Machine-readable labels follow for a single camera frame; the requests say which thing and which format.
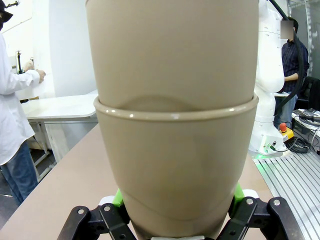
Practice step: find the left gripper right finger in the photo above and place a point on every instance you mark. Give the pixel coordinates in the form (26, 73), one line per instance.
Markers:
(250, 217)

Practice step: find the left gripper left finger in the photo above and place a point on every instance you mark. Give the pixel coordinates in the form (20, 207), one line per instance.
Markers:
(110, 220)

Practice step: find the brown plastic cup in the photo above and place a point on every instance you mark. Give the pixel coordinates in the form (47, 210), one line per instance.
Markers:
(175, 162)
(172, 50)

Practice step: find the person's right forearm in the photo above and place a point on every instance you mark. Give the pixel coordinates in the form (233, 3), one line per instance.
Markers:
(25, 80)

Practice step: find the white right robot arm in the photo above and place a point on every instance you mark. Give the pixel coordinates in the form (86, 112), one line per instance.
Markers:
(267, 75)

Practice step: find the person's right hand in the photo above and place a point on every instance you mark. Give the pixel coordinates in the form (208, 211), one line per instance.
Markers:
(41, 75)

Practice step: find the slotted aluminium platform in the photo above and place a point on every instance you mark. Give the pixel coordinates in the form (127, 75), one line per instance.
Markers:
(295, 187)

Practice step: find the yellow emergency stop button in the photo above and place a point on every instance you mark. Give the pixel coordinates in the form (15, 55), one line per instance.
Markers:
(287, 133)

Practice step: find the white side table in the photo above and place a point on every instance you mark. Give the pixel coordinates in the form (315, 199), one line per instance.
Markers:
(62, 107)

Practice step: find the black office chair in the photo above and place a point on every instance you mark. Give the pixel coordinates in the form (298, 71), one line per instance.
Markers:
(311, 92)

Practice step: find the person in white shirt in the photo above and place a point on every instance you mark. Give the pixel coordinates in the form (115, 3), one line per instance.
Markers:
(12, 112)

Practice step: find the person in dark shirt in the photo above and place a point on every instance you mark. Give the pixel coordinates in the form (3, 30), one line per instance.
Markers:
(290, 57)

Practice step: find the small black tripod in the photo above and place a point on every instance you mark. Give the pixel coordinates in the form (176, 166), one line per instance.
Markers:
(19, 62)

